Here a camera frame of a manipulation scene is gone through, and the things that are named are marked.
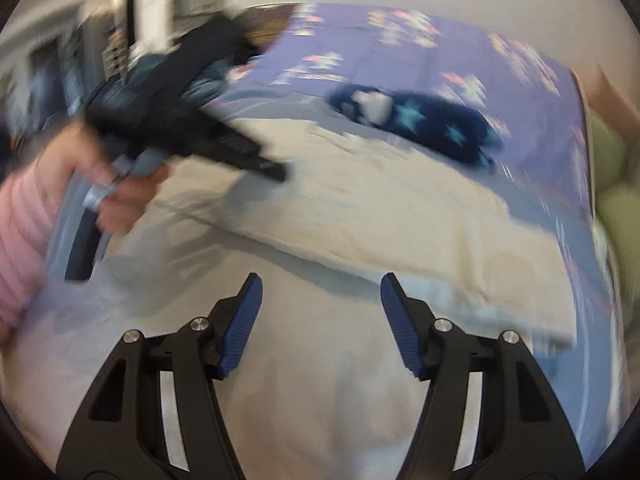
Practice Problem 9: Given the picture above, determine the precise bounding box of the beige shirt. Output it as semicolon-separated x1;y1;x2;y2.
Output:
150;114;577;347

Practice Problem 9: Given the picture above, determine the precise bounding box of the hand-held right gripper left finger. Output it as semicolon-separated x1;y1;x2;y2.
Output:
56;272;263;480

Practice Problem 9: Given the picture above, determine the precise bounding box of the person's left forearm pink sleeve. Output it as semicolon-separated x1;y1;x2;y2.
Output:
0;156;77;343

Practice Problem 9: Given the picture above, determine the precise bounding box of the navy star-patterned garment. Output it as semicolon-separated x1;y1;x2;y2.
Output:
327;85;505;171

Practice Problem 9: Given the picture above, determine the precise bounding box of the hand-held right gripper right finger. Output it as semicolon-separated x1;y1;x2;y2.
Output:
380;272;586;480

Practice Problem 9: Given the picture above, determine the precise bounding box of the purple tree-print blanket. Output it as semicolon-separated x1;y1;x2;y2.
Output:
220;2;598;221

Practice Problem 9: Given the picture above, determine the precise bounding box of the person's left hand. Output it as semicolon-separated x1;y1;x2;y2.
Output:
60;124;170;234

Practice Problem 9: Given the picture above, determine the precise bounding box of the tan pillow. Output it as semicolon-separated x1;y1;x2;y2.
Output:
574;64;622;126

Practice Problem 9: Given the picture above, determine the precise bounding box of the blue striped blanket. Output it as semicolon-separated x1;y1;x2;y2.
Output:
0;87;632;480

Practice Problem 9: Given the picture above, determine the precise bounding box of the small green pillow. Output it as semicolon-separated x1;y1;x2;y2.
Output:
589;114;629;188

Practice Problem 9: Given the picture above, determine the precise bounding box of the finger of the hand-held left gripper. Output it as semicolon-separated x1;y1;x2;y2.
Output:
200;127;287;184

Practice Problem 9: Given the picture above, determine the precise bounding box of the blue denim cloth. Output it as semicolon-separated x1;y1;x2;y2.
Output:
182;54;262;103

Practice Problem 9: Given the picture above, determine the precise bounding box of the large green pillow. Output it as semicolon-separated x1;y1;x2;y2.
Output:
596;184;640;286

